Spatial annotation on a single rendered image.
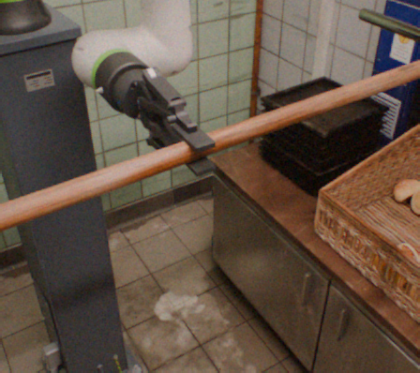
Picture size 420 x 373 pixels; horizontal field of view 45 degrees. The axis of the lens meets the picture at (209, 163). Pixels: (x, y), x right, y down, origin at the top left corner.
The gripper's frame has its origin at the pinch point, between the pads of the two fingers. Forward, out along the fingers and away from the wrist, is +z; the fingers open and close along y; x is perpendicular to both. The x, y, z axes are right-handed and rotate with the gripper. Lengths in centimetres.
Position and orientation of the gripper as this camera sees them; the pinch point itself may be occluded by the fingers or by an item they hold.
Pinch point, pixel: (193, 147)
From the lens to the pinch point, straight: 68.9
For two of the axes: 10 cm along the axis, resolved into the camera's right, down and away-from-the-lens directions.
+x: -8.6, 2.9, -4.2
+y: 0.0, 8.2, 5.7
